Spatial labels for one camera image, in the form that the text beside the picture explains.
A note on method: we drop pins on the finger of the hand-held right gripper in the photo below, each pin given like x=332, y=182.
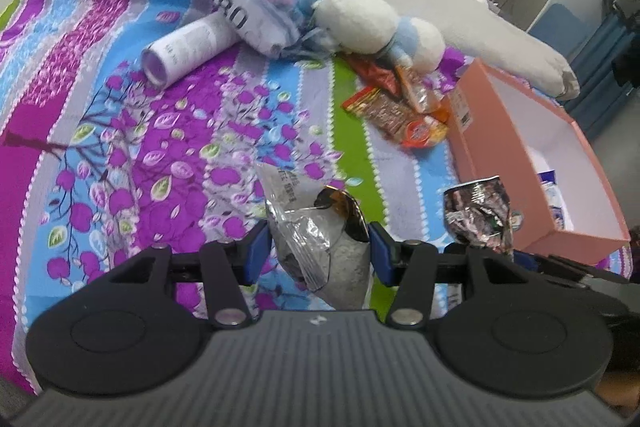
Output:
x=565, y=266

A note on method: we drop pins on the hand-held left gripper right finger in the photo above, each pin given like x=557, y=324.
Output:
x=378, y=252

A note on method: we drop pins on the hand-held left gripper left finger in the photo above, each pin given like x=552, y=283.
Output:
x=257, y=243

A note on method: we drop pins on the silver clear snack packet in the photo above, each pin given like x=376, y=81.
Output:
x=310, y=232

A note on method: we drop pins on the blue and white snack packet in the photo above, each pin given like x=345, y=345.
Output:
x=552, y=197

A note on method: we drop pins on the orange round label snack packet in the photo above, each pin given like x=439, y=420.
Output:
x=425, y=132

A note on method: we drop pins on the red brown snack packet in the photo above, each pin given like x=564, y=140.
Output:
x=382, y=112

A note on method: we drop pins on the pink cardboard box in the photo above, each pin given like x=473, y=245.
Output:
x=480, y=132

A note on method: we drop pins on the orange clear snack packet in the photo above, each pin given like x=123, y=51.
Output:
x=417, y=92

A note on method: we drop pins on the dark red snack packet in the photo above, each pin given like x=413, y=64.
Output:
x=375, y=74

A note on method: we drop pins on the purple floral bed sheet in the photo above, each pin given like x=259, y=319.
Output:
x=150, y=132

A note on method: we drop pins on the white tube bottle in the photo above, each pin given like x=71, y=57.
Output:
x=190, y=44

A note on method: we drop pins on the blue curtain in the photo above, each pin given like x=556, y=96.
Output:
x=600, y=57

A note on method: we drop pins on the white and blue plush toy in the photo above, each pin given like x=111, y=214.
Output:
x=355, y=22

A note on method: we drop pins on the grey duvet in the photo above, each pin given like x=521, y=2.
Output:
x=500, y=37

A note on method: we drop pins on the blue board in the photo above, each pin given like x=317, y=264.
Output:
x=555, y=24

